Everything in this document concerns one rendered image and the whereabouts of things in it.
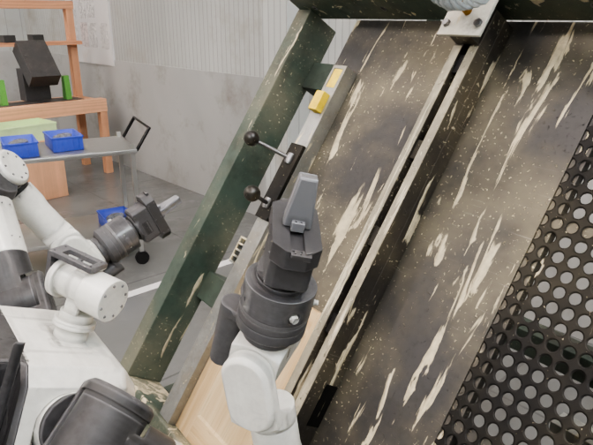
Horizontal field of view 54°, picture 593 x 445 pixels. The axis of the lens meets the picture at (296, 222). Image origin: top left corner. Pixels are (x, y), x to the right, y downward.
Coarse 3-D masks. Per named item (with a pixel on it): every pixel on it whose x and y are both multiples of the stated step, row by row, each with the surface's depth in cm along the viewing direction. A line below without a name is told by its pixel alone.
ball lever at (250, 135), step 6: (246, 132) 138; (252, 132) 137; (246, 138) 137; (252, 138) 137; (258, 138) 138; (246, 144) 139; (252, 144) 138; (264, 144) 139; (270, 150) 140; (276, 150) 140; (282, 156) 140; (288, 156) 140; (288, 162) 140
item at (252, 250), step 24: (336, 96) 141; (312, 120) 142; (312, 144) 141; (288, 192) 140; (264, 240) 140; (240, 264) 141; (240, 288) 139; (216, 312) 140; (192, 360) 140; (192, 384) 139; (168, 408) 139
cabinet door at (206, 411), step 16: (304, 336) 121; (208, 368) 138; (288, 368) 121; (208, 384) 136; (192, 400) 138; (208, 400) 134; (224, 400) 131; (192, 416) 136; (208, 416) 132; (224, 416) 129; (192, 432) 134; (208, 432) 130; (224, 432) 127; (240, 432) 124
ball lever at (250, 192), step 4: (248, 188) 129; (252, 188) 129; (256, 188) 129; (244, 192) 129; (248, 192) 129; (252, 192) 129; (256, 192) 129; (244, 196) 130; (248, 196) 129; (252, 196) 129; (256, 196) 129; (260, 196) 135; (248, 200) 130; (252, 200) 130; (260, 200) 136; (264, 200) 137; (268, 200) 139; (264, 204) 139; (268, 204) 139
